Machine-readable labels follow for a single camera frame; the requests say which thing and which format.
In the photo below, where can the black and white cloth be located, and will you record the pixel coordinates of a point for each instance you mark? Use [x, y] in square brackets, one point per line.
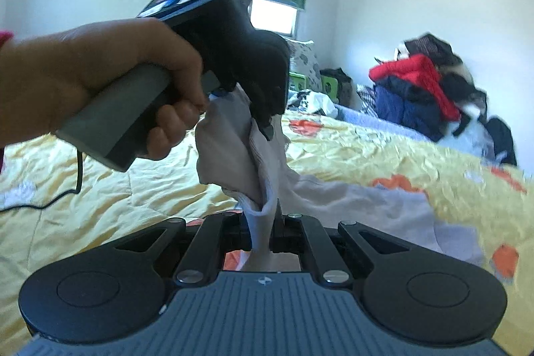
[313, 101]

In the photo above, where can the red jacket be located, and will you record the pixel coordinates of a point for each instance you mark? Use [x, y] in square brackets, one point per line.
[421, 76]

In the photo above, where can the striped cloth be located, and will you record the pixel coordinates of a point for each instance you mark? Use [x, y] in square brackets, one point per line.
[367, 99]

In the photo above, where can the light blue blanket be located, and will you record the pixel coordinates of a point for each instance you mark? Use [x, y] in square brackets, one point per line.
[375, 122]

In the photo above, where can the dark clothes heap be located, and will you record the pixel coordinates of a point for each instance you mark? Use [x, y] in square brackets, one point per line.
[459, 76]

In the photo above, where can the navy blue jacket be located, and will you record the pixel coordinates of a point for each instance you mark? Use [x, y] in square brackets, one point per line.
[409, 105]

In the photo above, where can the grey patterned pillow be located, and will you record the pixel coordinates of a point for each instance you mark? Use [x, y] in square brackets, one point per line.
[306, 62]

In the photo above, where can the green plastic crate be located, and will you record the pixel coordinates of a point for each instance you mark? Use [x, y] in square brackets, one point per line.
[329, 87]

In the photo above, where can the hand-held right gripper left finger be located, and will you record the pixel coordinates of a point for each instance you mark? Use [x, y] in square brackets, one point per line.
[237, 233]

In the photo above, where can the yellow floral bedsheet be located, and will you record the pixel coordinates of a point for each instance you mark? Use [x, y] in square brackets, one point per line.
[125, 189]

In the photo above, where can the pale lavender knit top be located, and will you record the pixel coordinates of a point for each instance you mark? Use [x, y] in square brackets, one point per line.
[233, 156]

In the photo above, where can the window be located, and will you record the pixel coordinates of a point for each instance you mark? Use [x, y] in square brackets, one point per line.
[273, 16]

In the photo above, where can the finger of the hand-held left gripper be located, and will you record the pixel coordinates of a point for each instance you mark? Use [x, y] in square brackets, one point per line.
[263, 122]

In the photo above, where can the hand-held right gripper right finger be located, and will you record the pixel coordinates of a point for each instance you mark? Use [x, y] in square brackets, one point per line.
[278, 231]

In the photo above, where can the person's left hand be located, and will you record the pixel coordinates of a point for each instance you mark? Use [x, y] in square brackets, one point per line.
[104, 60]

